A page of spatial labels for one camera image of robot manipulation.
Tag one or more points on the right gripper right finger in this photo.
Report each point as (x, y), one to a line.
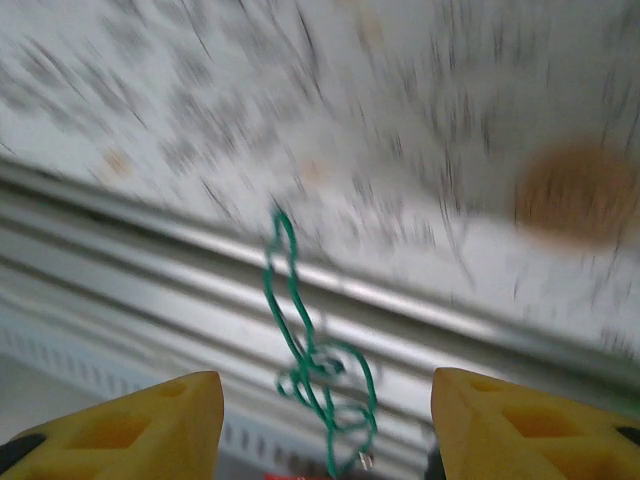
(525, 430)

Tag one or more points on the aluminium front frame rail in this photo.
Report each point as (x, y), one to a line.
(150, 240)

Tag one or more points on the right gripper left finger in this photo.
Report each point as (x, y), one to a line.
(125, 435)

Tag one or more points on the floral table cover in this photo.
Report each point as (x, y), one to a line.
(350, 75)

